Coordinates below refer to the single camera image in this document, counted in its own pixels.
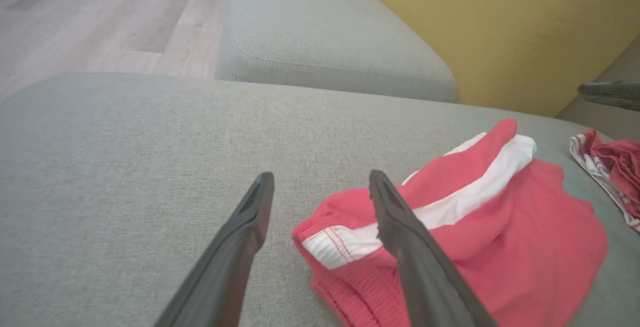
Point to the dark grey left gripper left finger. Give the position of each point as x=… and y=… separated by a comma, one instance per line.
x=220, y=272

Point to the grey fabric sofa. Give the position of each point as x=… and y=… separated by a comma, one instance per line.
x=125, y=167

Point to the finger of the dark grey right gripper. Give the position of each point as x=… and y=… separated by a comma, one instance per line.
x=615, y=94

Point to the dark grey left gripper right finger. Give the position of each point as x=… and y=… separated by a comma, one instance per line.
x=425, y=277

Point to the red basketball jersey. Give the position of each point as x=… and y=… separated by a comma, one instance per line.
x=620, y=167

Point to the large yellow back cushion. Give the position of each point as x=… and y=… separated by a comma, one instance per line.
x=500, y=32

